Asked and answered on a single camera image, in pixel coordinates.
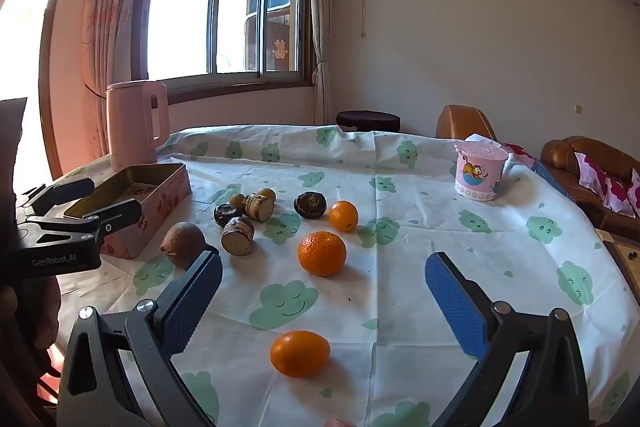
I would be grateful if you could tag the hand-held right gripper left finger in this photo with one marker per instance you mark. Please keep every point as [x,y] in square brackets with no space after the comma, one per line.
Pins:
[192,302]

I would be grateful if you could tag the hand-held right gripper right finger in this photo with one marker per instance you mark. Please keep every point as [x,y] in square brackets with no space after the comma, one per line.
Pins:
[457,302]

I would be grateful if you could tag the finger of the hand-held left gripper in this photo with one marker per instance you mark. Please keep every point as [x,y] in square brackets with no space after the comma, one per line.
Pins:
[60,194]
[100,217]

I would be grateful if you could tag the brown round fruit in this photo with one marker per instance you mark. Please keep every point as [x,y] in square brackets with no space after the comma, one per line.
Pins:
[180,242]

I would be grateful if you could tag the pink metal tin box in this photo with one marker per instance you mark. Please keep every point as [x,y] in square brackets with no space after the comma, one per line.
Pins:
[170,199]

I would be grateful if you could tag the dark round fruit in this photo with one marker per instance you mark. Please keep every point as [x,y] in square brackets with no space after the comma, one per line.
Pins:
[310,204]
[225,215]

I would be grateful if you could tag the oval orange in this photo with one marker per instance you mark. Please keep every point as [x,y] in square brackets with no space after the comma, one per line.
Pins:
[300,353]

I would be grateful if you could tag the round orange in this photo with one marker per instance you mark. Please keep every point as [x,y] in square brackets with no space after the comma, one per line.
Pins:
[322,253]

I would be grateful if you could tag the small orange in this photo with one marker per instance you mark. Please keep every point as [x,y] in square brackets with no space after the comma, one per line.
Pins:
[343,215]

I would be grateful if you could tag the printed paper leaflet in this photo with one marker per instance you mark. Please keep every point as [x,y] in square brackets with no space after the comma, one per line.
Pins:
[137,190]

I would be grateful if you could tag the dark chair back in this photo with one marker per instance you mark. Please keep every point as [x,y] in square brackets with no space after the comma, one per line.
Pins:
[10,147]

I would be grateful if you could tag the white tablecloth with green clouds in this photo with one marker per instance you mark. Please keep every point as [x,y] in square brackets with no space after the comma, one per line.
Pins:
[400,257]

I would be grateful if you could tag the pink electric kettle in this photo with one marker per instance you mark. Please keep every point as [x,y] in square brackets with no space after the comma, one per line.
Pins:
[130,127]

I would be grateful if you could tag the pink cartoon cup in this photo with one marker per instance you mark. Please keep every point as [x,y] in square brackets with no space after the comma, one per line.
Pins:
[480,174]

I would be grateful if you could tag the blue cloth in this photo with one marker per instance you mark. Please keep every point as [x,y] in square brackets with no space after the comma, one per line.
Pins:
[552,179]

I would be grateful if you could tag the floral cloth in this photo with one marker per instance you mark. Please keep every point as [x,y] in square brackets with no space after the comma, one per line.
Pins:
[520,154]

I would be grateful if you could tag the white tissue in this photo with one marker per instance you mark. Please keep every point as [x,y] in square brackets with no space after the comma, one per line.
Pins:
[480,138]

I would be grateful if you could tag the brown leather sofa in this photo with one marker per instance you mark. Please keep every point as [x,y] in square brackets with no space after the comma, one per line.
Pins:
[560,167]

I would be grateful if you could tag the light wooden cabinet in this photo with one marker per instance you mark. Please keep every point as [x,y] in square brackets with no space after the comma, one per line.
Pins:
[622,257]

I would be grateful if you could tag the floral cushion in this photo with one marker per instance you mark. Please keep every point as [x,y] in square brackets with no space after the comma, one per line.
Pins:
[635,192]
[600,179]

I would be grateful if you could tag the pink floral curtain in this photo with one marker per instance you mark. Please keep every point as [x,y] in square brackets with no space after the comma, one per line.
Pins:
[115,7]

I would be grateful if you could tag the dark round stool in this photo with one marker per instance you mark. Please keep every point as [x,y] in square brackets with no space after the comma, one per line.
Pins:
[367,121]

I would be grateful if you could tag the beige tied curtain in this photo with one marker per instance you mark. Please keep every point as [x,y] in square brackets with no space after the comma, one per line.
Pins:
[322,32]

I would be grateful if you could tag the wooden door frame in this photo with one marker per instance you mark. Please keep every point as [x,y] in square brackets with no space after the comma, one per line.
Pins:
[52,57]

